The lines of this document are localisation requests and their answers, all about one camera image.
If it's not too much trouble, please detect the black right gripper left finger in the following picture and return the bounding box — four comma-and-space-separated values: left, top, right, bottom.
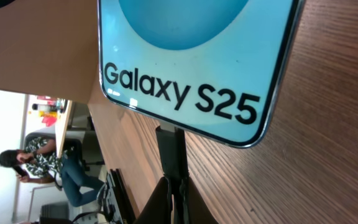
134, 177, 172, 224

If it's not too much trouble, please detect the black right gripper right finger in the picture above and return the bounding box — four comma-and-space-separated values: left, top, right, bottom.
181, 178, 218, 224

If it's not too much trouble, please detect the black USB charging cable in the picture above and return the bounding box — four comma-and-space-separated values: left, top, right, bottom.
155, 121, 190, 224

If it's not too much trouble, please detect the Galaxy S25 smartphone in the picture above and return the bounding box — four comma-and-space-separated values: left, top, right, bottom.
98, 0, 305, 148

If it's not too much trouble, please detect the person in patterned shirt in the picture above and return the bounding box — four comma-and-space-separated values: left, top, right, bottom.
0, 137, 104, 207

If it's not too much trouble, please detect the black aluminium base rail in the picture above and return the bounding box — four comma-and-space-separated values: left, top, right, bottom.
98, 169, 135, 224

